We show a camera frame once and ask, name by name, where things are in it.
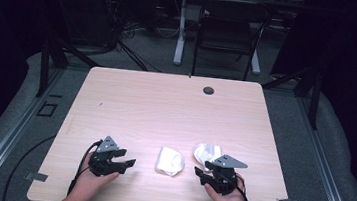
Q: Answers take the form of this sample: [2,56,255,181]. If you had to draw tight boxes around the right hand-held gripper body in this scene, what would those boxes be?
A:
[205,152,250,199]

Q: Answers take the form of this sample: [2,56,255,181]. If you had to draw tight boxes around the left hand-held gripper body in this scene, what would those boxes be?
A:
[87,134,124,180]

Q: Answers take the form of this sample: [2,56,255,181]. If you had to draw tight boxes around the person's left hand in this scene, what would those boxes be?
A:
[65,167,121,201]

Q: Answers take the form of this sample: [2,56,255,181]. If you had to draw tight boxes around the white crumpled paper ball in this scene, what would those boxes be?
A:
[154,145,188,178]

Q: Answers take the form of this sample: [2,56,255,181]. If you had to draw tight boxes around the round table grommet hole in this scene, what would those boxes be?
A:
[201,85,216,96]

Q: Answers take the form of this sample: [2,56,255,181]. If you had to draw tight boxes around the white desk with legs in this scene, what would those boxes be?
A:
[153,0,308,80]

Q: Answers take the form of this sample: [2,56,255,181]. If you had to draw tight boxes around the black folding chair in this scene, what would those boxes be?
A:
[189,0,275,85]

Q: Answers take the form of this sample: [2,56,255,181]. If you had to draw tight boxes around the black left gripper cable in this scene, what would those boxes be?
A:
[66,137,104,199]

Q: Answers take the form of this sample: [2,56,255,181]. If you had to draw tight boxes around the black floor cable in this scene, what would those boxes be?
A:
[1,129,57,201]

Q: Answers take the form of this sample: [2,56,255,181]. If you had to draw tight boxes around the aluminium floor rail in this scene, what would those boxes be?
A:
[285,92,357,201]
[0,61,67,201]

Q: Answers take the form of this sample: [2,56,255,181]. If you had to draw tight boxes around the bundle of background cables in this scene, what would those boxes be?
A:
[98,0,183,75]

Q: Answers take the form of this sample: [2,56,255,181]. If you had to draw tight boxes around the black metal frame stand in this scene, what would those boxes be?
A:
[35,30,105,104]
[258,60,325,131]

